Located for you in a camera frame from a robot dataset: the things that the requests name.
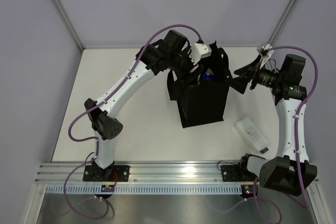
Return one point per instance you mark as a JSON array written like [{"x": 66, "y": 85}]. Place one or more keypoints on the aluminium rail frame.
[{"x": 166, "y": 173}]

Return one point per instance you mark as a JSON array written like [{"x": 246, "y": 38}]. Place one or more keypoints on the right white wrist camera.
[{"x": 265, "y": 52}]

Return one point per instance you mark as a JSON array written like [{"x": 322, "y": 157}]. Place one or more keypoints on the black canvas bag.
[{"x": 203, "y": 101}]

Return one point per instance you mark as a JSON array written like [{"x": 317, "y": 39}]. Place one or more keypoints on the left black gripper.
[{"x": 185, "y": 77}]

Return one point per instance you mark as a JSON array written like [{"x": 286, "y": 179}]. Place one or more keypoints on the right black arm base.
[{"x": 233, "y": 173}]

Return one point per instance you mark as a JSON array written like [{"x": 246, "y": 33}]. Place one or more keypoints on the orange blue spray bottle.
[{"x": 208, "y": 75}]

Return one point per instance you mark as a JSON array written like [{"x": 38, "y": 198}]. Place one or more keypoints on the white clear bottle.
[{"x": 252, "y": 135}]

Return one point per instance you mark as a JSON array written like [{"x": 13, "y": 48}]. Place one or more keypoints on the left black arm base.
[{"x": 114, "y": 173}]

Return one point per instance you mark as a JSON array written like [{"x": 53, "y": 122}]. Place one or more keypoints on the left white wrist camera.
[{"x": 198, "y": 52}]

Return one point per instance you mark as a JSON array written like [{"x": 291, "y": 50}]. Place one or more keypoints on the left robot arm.
[{"x": 175, "y": 53}]

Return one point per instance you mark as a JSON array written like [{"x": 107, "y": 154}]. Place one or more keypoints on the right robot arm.
[{"x": 290, "y": 171}]

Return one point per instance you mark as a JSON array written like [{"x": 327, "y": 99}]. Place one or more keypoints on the white slotted cable duct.
[{"x": 146, "y": 189}]

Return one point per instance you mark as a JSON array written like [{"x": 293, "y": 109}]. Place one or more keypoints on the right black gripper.
[{"x": 251, "y": 71}]

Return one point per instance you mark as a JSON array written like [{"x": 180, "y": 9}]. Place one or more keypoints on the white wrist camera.
[
  {"x": 265, "y": 52},
  {"x": 198, "y": 52}
]

